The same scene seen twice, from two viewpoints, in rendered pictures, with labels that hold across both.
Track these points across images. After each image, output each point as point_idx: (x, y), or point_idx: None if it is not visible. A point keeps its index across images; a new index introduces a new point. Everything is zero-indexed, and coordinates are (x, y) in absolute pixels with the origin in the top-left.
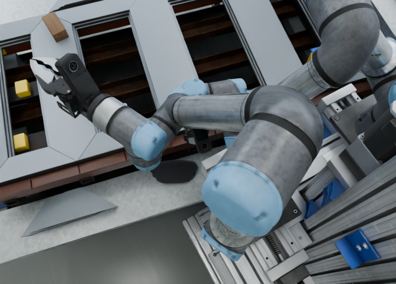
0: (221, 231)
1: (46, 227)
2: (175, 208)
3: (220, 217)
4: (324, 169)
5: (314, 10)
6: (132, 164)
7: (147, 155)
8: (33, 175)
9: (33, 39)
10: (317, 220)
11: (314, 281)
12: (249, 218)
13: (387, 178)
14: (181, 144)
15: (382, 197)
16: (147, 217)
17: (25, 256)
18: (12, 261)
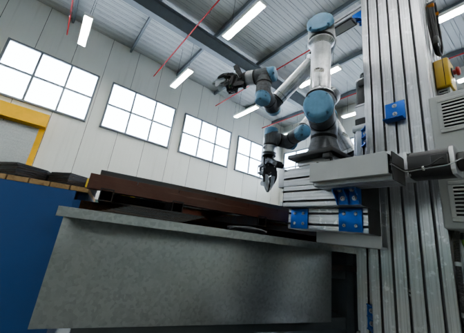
0: (315, 83)
1: (132, 206)
2: (257, 235)
3: (315, 26)
4: (355, 144)
5: None
6: (216, 208)
7: (273, 67)
8: (141, 182)
9: None
10: (371, 151)
11: (430, 253)
12: (325, 14)
13: (368, 69)
14: (254, 205)
15: (374, 77)
16: (231, 231)
17: (94, 216)
18: (74, 217)
